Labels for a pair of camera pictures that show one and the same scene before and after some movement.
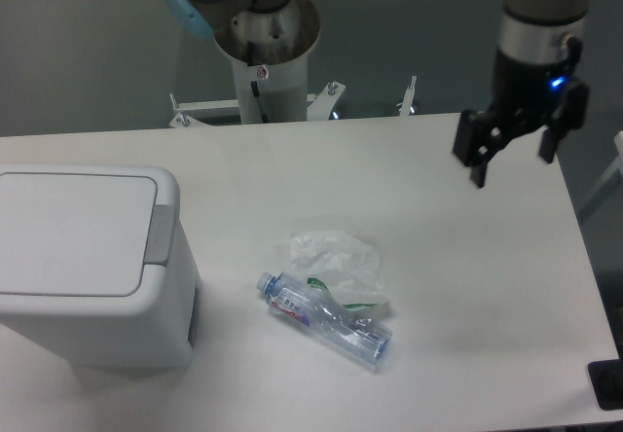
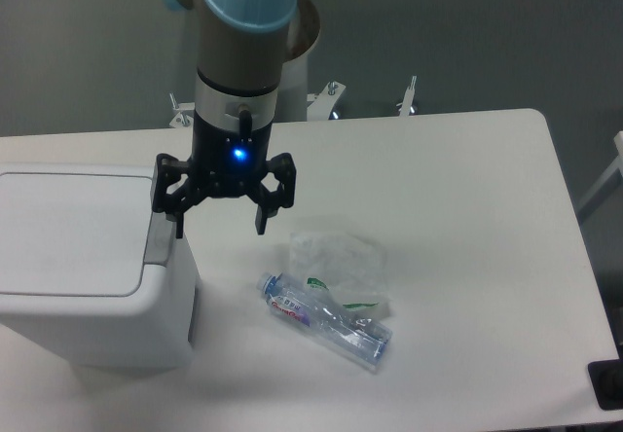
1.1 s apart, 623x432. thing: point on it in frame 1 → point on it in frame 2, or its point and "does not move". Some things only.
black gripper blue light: x=523 y=94 → x=226 y=163
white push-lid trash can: x=95 y=264 does not move
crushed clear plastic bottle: x=353 y=334 does not move
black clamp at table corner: x=606 y=379 does not move
